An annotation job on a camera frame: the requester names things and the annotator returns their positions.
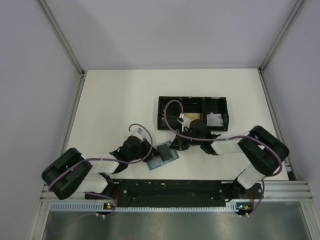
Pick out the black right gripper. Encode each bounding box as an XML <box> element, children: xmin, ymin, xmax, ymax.
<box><xmin>168</xmin><ymin>128</ymin><xmax>203</xmax><ymax>151</ymax></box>

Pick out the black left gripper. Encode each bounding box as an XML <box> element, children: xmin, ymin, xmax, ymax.
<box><xmin>128</xmin><ymin>137</ymin><xmax>163</xmax><ymax>162</ymax></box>

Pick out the grey card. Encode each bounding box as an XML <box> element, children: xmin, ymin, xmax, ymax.
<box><xmin>157</xmin><ymin>144</ymin><xmax>174</xmax><ymax>162</ymax></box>

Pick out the blue leather card holder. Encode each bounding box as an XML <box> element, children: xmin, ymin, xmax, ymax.
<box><xmin>147</xmin><ymin>141</ymin><xmax>180</xmax><ymax>171</ymax></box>

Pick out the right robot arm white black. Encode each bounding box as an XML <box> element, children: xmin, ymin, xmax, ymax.
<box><xmin>169</xmin><ymin>119</ymin><xmax>290</xmax><ymax>198</ymax></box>

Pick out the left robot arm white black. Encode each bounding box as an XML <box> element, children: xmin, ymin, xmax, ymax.
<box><xmin>41</xmin><ymin>133</ymin><xmax>154</xmax><ymax>200</ymax></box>

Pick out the gold cards stack in tray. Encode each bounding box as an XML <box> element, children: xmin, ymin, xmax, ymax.
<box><xmin>184</xmin><ymin>112</ymin><xmax>203</xmax><ymax>121</ymax></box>

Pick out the black VIP cards stack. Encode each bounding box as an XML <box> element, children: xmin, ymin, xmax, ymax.
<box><xmin>160</xmin><ymin>103</ymin><xmax>180</xmax><ymax>130</ymax></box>

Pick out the silver cards stack in tray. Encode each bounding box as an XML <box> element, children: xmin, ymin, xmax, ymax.
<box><xmin>206</xmin><ymin>112</ymin><xmax>224</xmax><ymax>127</ymax></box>

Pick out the black three-compartment tray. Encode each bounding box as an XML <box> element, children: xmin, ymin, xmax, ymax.
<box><xmin>157</xmin><ymin>96</ymin><xmax>229</xmax><ymax>132</ymax></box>

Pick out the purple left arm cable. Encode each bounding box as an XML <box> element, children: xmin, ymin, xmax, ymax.
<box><xmin>48</xmin><ymin>123</ymin><xmax>153</xmax><ymax>192</ymax></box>

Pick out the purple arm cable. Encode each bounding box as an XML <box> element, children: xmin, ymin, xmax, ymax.
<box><xmin>163</xmin><ymin>99</ymin><xmax>285</xmax><ymax>177</ymax></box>
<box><xmin>48</xmin><ymin>123</ymin><xmax>153</xmax><ymax>192</ymax></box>

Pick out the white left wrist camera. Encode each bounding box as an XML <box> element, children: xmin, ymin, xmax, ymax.
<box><xmin>132</xmin><ymin>127</ymin><xmax>144</xmax><ymax>140</ymax></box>

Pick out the light blue cable duct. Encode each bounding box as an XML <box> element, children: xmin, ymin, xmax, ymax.
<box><xmin>49</xmin><ymin>201</ymin><xmax>253</xmax><ymax>213</ymax></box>

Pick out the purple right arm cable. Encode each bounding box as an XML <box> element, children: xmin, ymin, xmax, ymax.
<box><xmin>163</xmin><ymin>99</ymin><xmax>285</xmax><ymax>177</ymax></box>

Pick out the aluminium frame profile right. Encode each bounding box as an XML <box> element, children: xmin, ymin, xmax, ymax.
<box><xmin>263</xmin><ymin>180</ymin><xmax>313</xmax><ymax>202</ymax></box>

